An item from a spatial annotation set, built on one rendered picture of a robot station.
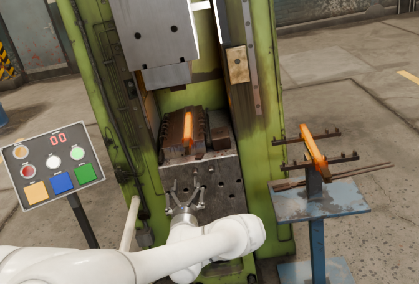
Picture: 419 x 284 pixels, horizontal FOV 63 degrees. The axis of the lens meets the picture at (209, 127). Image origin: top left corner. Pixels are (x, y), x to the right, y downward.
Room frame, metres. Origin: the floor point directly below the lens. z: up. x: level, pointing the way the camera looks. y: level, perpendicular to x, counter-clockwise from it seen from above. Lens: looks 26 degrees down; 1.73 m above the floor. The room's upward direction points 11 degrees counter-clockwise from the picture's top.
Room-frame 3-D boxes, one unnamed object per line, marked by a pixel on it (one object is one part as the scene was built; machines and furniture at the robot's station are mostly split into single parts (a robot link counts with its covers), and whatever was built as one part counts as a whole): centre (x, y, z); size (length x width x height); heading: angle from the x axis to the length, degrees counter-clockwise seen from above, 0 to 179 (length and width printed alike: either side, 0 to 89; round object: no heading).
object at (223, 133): (1.47, -0.04, 0.95); 0.12 x 0.08 x 0.06; 177
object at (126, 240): (1.34, 0.49, 0.62); 0.44 x 0.05 x 0.05; 177
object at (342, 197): (1.26, -0.42, 0.67); 0.40 x 0.30 x 0.02; 85
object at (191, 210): (0.91, 0.14, 1.00); 0.09 x 0.08 x 0.07; 177
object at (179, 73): (1.63, 0.13, 1.32); 0.42 x 0.20 x 0.10; 177
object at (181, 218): (0.84, 0.14, 1.00); 0.09 x 0.06 x 0.09; 87
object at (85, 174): (1.28, 0.56, 1.01); 0.07 x 0.05 x 0.07; 112
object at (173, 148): (1.63, 0.13, 0.96); 0.42 x 0.20 x 0.09; 177
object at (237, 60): (1.53, -0.18, 1.27); 0.09 x 0.02 x 0.17; 87
